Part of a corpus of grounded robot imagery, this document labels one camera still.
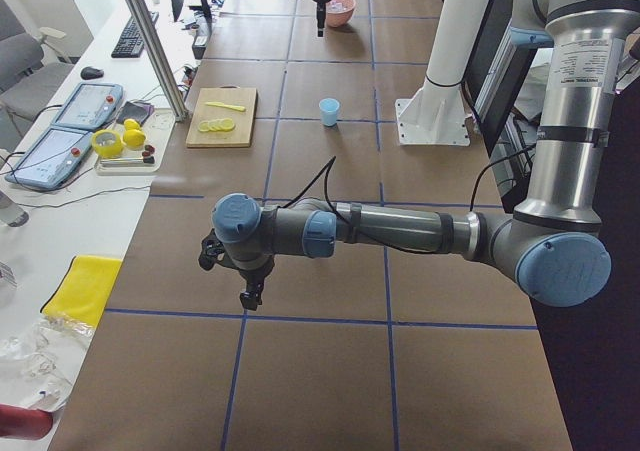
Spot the teach pendant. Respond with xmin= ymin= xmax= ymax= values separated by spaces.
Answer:
xmin=52 ymin=83 xmax=124 ymax=131
xmin=5 ymin=125 xmax=93 ymax=191

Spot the white tray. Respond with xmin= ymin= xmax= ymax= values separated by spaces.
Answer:
xmin=94 ymin=145 xmax=162 ymax=176

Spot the black computer mouse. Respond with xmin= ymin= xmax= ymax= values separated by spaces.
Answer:
xmin=80 ymin=66 xmax=104 ymax=80

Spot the yellow tape roll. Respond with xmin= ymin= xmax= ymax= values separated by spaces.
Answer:
xmin=91 ymin=129 xmax=124 ymax=159

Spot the upper teach pendant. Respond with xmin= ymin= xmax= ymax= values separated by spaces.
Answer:
xmin=52 ymin=83 xmax=124 ymax=131

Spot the yellow cloth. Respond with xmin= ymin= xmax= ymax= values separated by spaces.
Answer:
xmin=40 ymin=255 xmax=122 ymax=328

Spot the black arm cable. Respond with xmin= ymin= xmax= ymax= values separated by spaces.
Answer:
xmin=277 ymin=143 xmax=544 ymax=255

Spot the lower teach pendant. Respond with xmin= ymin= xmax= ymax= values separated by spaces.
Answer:
xmin=5 ymin=125 xmax=93 ymax=191

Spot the yellow plastic knife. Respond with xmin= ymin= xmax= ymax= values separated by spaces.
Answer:
xmin=205 ymin=101 xmax=247 ymax=112

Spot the light blue cup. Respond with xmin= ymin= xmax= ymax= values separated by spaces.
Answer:
xmin=319 ymin=98 xmax=340 ymax=127

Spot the aluminium frame post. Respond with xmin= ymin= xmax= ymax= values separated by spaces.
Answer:
xmin=124 ymin=0 xmax=189 ymax=122

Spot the black keyboard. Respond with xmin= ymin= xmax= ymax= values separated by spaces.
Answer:
xmin=111 ymin=17 xmax=144 ymax=59

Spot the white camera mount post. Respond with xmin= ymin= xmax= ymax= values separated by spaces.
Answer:
xmin=395 ymin=0 xmax=489 ymax=146

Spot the grey office chair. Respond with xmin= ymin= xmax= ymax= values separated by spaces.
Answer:
xmin=1 ymin=0 xmax=74 ymax=137

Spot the clear plastic bag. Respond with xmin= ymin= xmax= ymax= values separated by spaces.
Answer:
xmin=1 ymin=317 xmax=95 ymax=412

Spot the red bottle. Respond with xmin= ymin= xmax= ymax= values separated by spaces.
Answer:
xmin=1 ymin=404 xmax=53 ymax=440

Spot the dark wallet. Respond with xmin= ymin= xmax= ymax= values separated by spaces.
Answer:
xmin=116 ymin=101 xmax=155 ymax=125

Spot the wooden cutting board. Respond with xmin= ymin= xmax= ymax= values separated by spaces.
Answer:
xmin=185 ymin=87 xmax=257 ymax=149

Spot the pink bowl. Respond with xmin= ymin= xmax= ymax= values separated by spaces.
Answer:
xmin=326 ymin=0 xmax=356 ymax=28

